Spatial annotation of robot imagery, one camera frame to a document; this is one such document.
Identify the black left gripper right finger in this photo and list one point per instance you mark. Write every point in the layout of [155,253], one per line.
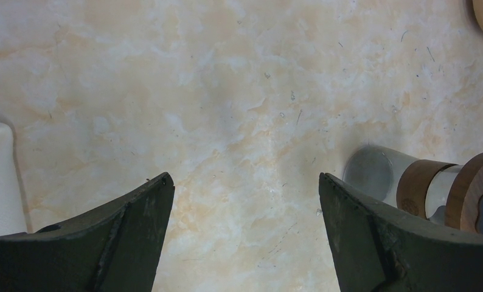
[377,247]

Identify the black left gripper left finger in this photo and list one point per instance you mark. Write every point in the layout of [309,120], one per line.
[113,247]

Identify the clear glass carafe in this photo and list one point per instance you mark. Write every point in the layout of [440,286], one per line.
[419,187]

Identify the white cloth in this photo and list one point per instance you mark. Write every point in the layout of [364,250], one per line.
[12,218]

